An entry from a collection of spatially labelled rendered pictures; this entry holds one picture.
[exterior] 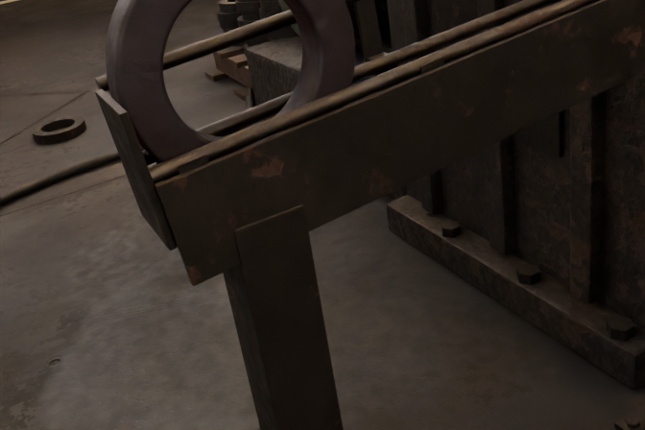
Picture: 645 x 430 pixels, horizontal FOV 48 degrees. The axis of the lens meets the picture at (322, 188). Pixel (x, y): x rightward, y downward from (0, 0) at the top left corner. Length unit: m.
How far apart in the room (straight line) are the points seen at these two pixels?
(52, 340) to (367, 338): 0.64
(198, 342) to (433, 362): 0.45
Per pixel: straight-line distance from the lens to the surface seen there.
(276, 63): 2.20
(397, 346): 1.32
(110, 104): 0.52
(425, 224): 1.53
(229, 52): 2.85
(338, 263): 1.57
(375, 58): 0.66
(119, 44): 0.51
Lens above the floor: 0.81
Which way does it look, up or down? 25 degrees down
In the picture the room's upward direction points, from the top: 9 degrees counter-clockwise
